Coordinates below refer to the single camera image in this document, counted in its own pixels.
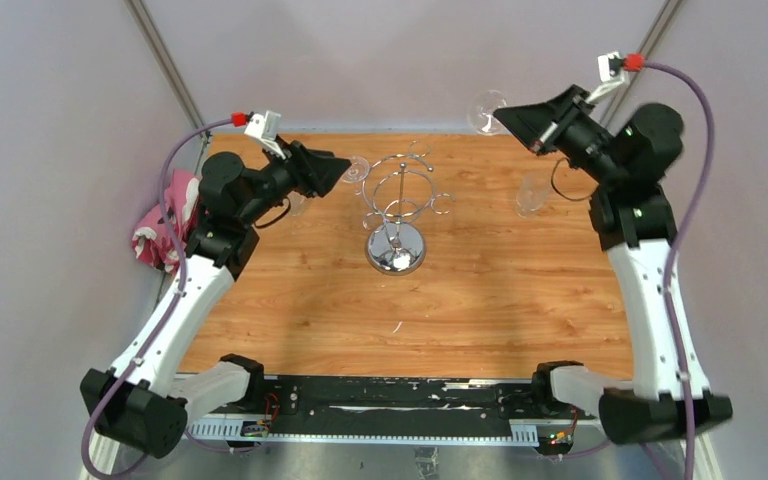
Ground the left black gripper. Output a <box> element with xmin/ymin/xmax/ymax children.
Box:
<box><xmin>238</xmin><ymin>136</ymin><xmax>350</xmax><ymax>226</ymax></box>

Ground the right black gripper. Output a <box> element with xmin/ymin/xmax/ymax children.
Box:
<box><xmin>494</xmin><ymin>84</ymin><xmax>624</xmax><ymax>187</ymax></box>

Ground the chrome wine glass rack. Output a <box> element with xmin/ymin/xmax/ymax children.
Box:
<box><xmin>359</xmin><ymin>140</ymin><xmax>456</xmax><ymax>276</ymax></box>

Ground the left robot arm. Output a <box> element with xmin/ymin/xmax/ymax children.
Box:
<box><xmin>80</xmin><ymin>140</ymin><xmax>352</xmax><ymax>460</ymax></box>

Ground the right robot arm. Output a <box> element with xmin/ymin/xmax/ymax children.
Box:
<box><xmin>493</xmin><ymin>86</ymin><xmax>733</xmax><ymax>445</ymax></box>

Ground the pink camouflage cloth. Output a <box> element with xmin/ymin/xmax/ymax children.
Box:
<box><xmin>131</xmin><ymin>169</ymin><xmax>200</xmax><ymax>274</ymax></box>

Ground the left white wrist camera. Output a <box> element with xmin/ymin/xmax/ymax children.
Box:
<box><xmin>243</xmin><ymin>110</ymin><xmax>287</xmax><ymax>159</ymax></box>

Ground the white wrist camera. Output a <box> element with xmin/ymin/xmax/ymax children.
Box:
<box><xmin>586</xmin><ymin>51</ymin><xmax>630</xmax><ymax>105</ymax></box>
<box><xmin>243</xmin><ymin>110</ymin><xmax>287</xmax><ymax>159</ymax></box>

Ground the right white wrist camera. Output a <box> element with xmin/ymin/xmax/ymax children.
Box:
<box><xmin>586</xmin><ymin>51</ymin><xmax>630</xmax><ymax>105</ymax></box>

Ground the right aluminium frame post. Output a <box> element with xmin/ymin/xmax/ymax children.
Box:
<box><xmin>599</xmin><ymin>0</ymin><xmax>685</xmax><ymax>129</ymax></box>

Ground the aluminium frame post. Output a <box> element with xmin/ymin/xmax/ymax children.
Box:
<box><xmin>124</xmin><ymin>0</ymin><xmax>206</xmax><ymax>128</ymax></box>
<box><xmin>599</xmin><ymin>0</ymin><xmax>685</xmax><ymax>129</ymax></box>

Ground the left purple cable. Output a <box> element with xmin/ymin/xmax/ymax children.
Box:
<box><xmin>80</xmin><ymin>112</ymin><xmax>253</xmax><ymax>480</ymax></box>

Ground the purple cable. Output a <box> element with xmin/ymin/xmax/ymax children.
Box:
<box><xmin>80</xmin><ymin>112</ymin><xmax>253</xmax><ymax>480</ymax></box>
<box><xmin>624</xmin><ymin>52</ymin><xmax>717</xmax><ymax>480</ymax></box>

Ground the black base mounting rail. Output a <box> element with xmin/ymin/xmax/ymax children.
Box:
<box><xmin>193</xmin><ymin>374</ymin><xmax>597</xmax><ymax>446</ymax></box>

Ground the left aluminium frame post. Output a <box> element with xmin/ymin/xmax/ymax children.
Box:
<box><xmin>124</xmin><ymin>0</ymin><xmax>206</xmax><ymax>128</ymax></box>

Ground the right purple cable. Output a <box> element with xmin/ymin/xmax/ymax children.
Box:
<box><xmin>624</xmin><ymin>52</ymin><xmax>717</xmax><ymax>480</ymax></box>

